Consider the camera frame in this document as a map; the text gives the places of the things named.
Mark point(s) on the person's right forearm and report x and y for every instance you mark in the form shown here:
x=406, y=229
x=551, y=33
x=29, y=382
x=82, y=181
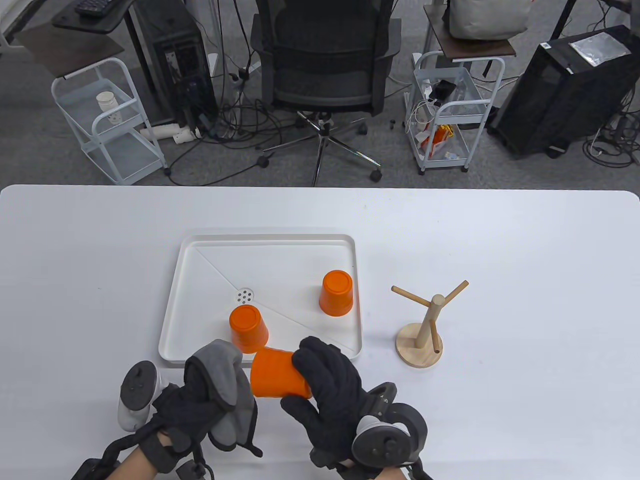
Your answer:
x=380, y=474

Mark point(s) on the white floor power strip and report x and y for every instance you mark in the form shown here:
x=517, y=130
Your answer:
x=160, y=132

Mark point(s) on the silver foil pouch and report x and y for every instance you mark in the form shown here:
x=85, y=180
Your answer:
x=597, y=48

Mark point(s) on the orange snack packet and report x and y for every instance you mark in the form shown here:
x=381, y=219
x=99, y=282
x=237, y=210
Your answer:
x=437, y=140

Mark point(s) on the wooden cup rack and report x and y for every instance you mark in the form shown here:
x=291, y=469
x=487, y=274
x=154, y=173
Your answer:
x=417, y=347

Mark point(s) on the person's left hand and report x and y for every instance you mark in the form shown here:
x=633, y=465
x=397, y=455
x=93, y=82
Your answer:
x=187, y=407

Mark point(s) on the dark brown side table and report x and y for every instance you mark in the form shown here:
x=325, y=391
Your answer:
x=475, y=48
x=70, y=52

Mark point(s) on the black keyboard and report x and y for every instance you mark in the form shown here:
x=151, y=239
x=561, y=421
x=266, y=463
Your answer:
x=92, y=6

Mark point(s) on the green grey hand towel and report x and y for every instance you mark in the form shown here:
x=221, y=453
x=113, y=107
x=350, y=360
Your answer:
x=225, y=365

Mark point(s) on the person's left forearm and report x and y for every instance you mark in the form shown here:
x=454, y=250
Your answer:
x=135, y=465

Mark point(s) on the black office chair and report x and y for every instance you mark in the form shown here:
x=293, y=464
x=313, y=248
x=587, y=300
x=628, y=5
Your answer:
x=325, y=75

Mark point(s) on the white drain tray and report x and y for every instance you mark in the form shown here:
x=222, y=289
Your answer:
x=280, y=270

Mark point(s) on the black computer tower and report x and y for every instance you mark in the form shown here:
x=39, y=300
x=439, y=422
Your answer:
x=550, y=100
x=175, y=65

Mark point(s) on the person's right hand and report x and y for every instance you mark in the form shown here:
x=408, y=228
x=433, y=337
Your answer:
x=335, y=395

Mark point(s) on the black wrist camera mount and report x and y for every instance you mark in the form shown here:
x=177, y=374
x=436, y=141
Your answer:
x=92, y=470
x=422, y=472

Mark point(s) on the orange plastic cup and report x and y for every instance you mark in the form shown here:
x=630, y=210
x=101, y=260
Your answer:
x=247, y=325
x=272, y=372
x=336, y=295

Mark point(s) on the grey fabric bag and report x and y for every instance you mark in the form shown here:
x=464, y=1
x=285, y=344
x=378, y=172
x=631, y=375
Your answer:
x=485, y=20

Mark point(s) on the white paper cup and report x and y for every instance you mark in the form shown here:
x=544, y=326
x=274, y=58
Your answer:
x=106, y=101

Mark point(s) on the black power adapter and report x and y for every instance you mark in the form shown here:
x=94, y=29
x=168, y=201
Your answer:
x=442, y=90

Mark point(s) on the black keyboard shelf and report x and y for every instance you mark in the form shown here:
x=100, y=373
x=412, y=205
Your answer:
x=100, y=24

